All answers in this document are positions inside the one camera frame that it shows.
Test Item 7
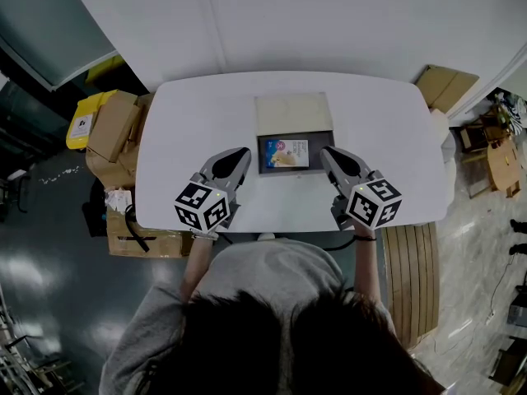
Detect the black cable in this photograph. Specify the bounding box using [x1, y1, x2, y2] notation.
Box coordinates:
[320, 235, 357, 252]

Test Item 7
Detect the white bead bracelet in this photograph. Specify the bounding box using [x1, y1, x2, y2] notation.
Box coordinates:
[190, 227, 220, 242]

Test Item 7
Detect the large brown cardboard box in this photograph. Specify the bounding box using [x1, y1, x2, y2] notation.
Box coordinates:
[85, 92, 156, 190]

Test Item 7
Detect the person's right forearm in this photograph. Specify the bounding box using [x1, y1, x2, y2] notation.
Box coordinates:
[352, 225, 383, 304]

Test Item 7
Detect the striped cloth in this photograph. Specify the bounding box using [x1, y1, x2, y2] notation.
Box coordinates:
[492, 91, 527, 130]

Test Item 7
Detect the box with beige lid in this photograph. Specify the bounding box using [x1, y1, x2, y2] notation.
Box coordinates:
[254, 91, 336, 177]

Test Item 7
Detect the black chair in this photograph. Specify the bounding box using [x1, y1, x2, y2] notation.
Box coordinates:
[0, 170, 33, 223]

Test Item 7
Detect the person's grey shirt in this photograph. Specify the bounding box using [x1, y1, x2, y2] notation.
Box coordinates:
[98, 237, 445, 395]

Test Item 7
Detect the person's left forearm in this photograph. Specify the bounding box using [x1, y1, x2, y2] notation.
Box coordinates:
[179, 232, 216, 304]

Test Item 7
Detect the flat brown cardboard box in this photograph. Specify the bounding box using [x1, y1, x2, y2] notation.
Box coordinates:
[86, 90, 142, 164]

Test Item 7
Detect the small wooden chair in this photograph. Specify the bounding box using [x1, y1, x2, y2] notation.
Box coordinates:
[458, 112, 525, 199]

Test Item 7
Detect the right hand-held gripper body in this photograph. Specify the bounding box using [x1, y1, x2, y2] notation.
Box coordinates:
[319, 145, 403, 232]

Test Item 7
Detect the wooden slatted bench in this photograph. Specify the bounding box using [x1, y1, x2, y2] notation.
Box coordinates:
[381, 221, 441, 350]

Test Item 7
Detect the folded cardboard box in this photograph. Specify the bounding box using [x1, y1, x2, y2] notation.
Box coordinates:
[414, 64, 482, 115]

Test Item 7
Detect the thin floor cable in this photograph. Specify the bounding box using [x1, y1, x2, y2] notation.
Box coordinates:
[484, 255, 516, 327]

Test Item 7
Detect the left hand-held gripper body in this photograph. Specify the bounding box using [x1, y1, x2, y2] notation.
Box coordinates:
[174, 146, 252, 234]

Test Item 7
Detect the cardboard box with black strap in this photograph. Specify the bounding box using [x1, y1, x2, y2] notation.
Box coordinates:
[105, 206, 194, 259]

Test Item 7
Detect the yellow plastic bin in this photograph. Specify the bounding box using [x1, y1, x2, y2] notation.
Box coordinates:
[65, 90, 119, 151]

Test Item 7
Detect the crumpled white paper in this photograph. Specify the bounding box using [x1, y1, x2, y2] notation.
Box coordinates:
[104, 187, 133, 214]

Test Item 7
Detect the blue box of bandages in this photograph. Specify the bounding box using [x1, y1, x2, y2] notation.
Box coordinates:
[264, 138, 310, 170]

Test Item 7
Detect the metal rack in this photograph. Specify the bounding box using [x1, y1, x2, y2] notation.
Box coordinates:
[0, 284, 86, 395]

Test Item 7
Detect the grey electronic device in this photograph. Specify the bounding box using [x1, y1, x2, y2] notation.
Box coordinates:
[506, 285, 527, 329]

